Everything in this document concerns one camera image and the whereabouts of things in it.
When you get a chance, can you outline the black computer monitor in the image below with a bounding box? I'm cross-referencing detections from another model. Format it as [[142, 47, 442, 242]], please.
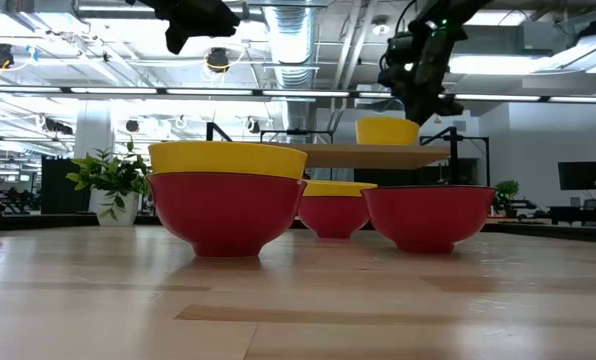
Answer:
[[557, 160, 596, 192]]

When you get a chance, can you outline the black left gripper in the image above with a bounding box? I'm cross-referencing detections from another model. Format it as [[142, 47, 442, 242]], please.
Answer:
[[126, 0, 242, 56]]

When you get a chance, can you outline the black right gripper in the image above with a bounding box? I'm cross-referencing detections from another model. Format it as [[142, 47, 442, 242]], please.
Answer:
[[401, 18, 470, 127]]

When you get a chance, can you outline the green leafy potted plant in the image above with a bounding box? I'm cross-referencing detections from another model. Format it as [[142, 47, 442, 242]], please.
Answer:
[[65, 138, 153, 221]]

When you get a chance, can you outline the yellow plastic bowl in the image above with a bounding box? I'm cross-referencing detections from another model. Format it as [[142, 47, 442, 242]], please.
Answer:
[[354, 116, 421, 147], [301, 179, 379, 198], [147, 140, 309, 181]]

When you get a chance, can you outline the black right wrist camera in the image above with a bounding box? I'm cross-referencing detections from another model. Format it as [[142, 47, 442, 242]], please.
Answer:
[[377, 30, 415, 89]]

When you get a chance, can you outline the red bowl with floral inside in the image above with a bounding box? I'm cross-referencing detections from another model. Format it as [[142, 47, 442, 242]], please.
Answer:
[[361, 185, 498, 255], [297, 193, 372, 240], [146, 172, 308, 259]]

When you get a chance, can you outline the long ceiling light strip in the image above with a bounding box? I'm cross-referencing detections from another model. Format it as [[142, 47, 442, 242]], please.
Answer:
[[0, 84, 596, 105]]

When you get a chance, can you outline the white plant pot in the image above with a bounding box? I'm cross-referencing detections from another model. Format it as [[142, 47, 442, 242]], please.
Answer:
[[88, 187, 140, 227]]

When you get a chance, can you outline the black cabinet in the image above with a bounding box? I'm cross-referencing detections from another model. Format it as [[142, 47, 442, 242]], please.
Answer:
[[40, 156, 92, 215]]

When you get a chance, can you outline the white column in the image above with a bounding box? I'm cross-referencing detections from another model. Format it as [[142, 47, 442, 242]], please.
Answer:
[[74, 102, 116, 161]]

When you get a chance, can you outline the small green background plant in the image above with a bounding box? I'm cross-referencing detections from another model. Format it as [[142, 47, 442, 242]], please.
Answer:
[[494, 179, 521, 217]]

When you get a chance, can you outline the silver ventilation duct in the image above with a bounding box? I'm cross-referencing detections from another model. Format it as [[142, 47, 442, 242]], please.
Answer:
[[261, 0, 325, 132]]

